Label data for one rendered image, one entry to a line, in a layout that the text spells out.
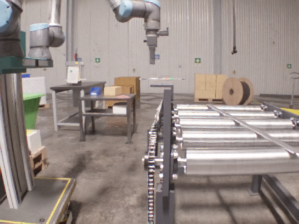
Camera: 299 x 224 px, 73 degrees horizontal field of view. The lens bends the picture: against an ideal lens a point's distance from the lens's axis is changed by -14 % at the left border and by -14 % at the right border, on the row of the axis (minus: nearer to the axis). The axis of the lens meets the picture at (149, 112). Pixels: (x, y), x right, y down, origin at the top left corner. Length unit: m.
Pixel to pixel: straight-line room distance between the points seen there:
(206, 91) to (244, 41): 4.33
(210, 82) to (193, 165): 7.99
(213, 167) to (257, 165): 0.18
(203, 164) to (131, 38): 10.99
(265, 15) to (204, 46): 3.70
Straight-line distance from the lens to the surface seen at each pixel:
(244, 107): 2.16
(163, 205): 1.00
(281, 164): 1.01
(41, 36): 1.76
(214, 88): 8.87
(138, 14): 1.27
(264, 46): 12.55
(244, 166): 0.95
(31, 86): 7.90
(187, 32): 11.65
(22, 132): 1.79
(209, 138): 1.19
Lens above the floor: 1.23
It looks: 11 degrees down
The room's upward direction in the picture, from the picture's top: straight up
